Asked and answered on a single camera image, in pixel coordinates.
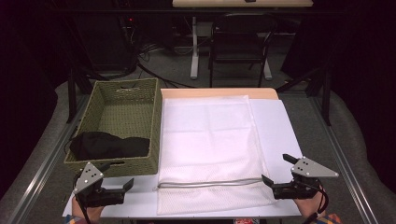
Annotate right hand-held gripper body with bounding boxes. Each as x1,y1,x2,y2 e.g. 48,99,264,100
272,156,340,201

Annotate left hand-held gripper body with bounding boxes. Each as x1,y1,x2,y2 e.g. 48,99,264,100
73,161,126,209

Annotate black cloth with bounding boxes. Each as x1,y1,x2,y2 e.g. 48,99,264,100
68,131,151,161

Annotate green woven basket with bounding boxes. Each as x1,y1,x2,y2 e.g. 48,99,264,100
64,77,163,178

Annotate white garment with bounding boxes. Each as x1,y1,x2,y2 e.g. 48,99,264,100
154,94,278,216

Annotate person's left hand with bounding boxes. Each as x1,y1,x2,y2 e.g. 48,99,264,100
71,196,106,223

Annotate person's right hand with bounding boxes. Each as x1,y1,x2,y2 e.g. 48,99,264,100
293,190,327,219

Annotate white board sheet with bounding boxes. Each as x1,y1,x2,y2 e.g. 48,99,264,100
62,98,304,218

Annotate black metal stand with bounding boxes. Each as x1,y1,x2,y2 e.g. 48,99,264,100
65,67,96,124
276,65,332,127

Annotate wooden table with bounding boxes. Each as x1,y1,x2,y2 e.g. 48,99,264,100
160,87,280,102

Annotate black metal chair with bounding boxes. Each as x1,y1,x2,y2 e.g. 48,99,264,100
208,12,278,89

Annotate white-legged desk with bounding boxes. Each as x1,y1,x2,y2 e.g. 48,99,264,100
171,0,314,81

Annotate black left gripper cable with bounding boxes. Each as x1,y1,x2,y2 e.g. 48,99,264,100
74,186,93,224

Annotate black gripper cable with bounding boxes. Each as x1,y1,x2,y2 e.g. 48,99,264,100
306,182,330,222
74,186,93,224

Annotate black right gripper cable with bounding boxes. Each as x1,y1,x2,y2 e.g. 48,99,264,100
306,182,330,222

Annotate metal floor rail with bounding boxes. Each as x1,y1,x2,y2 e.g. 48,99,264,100
310,95,380,224
7,95,92,224

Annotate black floor cables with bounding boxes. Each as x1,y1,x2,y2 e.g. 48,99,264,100
135,42,198,90

